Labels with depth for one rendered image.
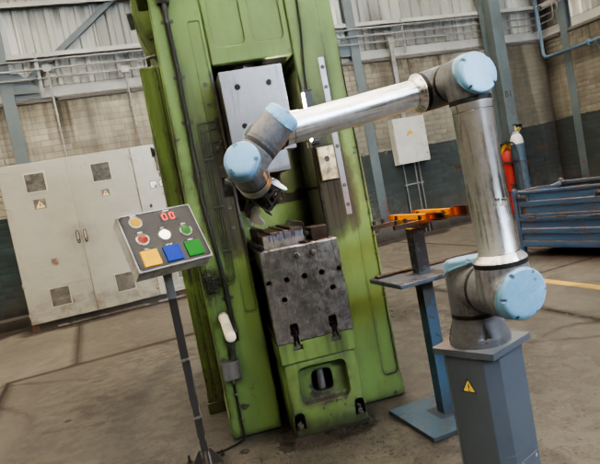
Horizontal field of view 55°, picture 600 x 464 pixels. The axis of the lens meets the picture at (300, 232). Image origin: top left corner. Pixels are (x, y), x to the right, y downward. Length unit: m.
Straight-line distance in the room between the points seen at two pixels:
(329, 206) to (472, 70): 1.47
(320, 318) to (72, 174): 5.60
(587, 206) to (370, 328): 3.38
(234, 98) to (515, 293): 1.63
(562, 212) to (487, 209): 4.52
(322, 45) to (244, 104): 0.54
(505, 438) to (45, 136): 7.56
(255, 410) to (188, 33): 1.87
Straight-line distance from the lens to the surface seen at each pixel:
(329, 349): 2.82
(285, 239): 2.75
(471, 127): 1.65
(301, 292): 2.73
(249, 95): 2.77
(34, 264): 7.95
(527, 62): 11.80
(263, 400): 3.03
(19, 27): 9.11
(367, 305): 3.04
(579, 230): 6.08
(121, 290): 7.94
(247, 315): 2.91
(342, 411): 2.93
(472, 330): 1.86
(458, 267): 1.82
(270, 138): 1.42
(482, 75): 1.66
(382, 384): 3.16
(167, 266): 2.48
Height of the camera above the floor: 1.19
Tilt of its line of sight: 5 degrees down
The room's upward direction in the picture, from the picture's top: 11 degrees counter-clockwise
